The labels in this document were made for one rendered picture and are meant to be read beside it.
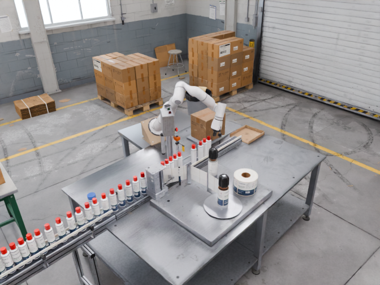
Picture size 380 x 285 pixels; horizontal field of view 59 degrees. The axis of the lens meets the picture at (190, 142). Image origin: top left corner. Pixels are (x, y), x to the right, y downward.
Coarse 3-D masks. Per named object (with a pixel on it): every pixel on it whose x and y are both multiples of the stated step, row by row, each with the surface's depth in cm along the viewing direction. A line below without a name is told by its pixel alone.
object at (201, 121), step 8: (200, 112) 368; (208, 112) 368; (192, 120) 365; (200, 120) 355; (208, 120) 351; (224, 120) 369; (192, 128) 370; (200, 128) 360; (208, 128) 355; (224, 128) 374; (192, 136) 375; (200, 136) 364; (216, 136) 369
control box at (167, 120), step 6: (162, 114) 281; (168, 114) 281; (162, 120) 279; (168, 120) 280; (162, 126) 284; (168, 126) 283; (174, 126) 285; (162, 132) 292; (168, 132) 286; (174, 132) 287
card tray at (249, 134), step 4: (240, 128) 390; (244, 128) 394; (248, 128) 394; (252, 128) 390; (256, 128) 386; (232, 132) 380; (236, 132) 386; (240, 132) 386; (244, 132) 386; (248, 132) 386; (252, 132) 385; (256, 132) 385; (260, 132) 384; (264, 132) 380; (232, 136) 378; (236, 136) 378; (244, 136) 378; (248, 136) 377; (252, 136) 377; (256, 136) 370; (260, 136) 377; (244, 140) 370; (248, 140) 370; (252, 140) 366
